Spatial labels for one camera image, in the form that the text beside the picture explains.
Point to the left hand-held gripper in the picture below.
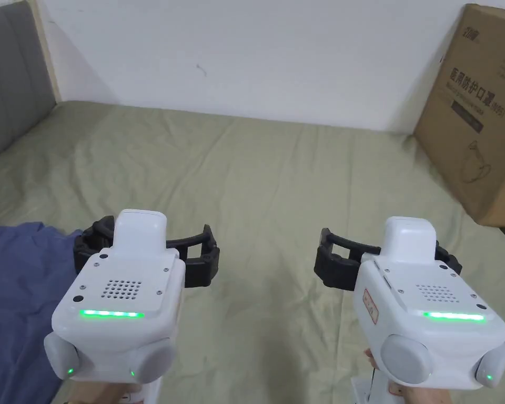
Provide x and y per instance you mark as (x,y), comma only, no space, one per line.
(122,303)

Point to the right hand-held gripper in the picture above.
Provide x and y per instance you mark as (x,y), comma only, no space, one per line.
(429,320)

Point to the person's right hand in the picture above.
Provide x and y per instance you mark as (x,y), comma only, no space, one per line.
(408,397)

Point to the person's left hand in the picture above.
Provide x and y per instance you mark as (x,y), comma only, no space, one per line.
(99,391)

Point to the bed with pale green sheet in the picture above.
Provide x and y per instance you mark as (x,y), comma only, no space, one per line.
(252,176)

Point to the dark blue shirt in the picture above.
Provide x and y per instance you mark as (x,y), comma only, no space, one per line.
(17,303)

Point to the brown cardboard carton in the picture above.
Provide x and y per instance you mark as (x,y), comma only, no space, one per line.
(475,113)

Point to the grey padded headboard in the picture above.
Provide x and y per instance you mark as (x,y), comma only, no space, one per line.
(12,80)

